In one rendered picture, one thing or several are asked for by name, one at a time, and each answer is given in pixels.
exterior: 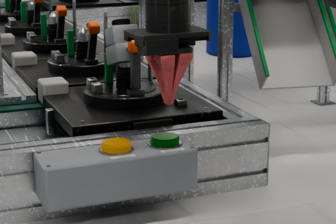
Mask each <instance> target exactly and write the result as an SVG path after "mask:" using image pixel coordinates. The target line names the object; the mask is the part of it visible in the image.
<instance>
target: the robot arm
mask: <svg viewBox="0 0 336 224"><path fill-rule="evenodd" d="M323 1H324V2H325V3H326V4H327V5H329V6H330V7H332V8H335V9H336V0H323ZM124 40H125V41H127V42H131V41H132V40H134V44H135V45H136V47H137V54H138V55H140V56H145V58H146V60H147V62H148V63H149V65H150V67H151V69H152V71H153V73H154V75H155V77H156V79H157V82H158V85H159V89H160V92H161V95H162V98H163V102H164V103H165V104H167V105H172V104H173V101H174V98H175V95H176V92H177V89H178V86H179V83H180V81H181V79H182V78H183V76H184V74H185V72H186V70H187V68H188V66H189V64H190V62H191V61H192V59H193V48H192V47H190V46H195V45H196V41H209V42H210V41H211V40H212V31H211V30H208V29H204V28H201V27H198V26H194V25H189V0H145V28H139V29H126V30H124Z"/></svg>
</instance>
